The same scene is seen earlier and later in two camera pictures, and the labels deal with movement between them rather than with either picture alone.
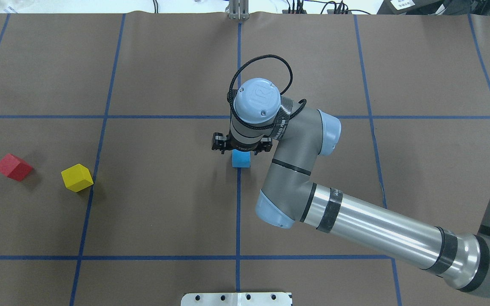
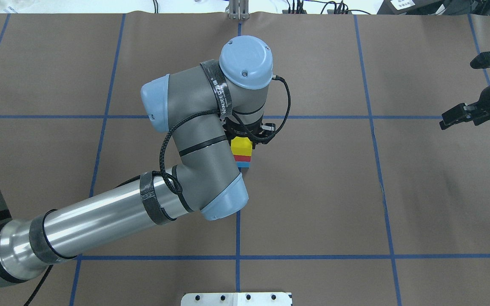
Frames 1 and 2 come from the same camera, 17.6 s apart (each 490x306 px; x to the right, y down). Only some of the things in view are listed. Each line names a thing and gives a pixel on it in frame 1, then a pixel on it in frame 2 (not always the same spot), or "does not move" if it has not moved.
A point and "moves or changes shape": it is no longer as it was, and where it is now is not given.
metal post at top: (238, 9) does not move
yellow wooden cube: (77, 177) moves or changes shape
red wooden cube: (13, 167) to (242, 158)
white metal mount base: (265, 298) does not move
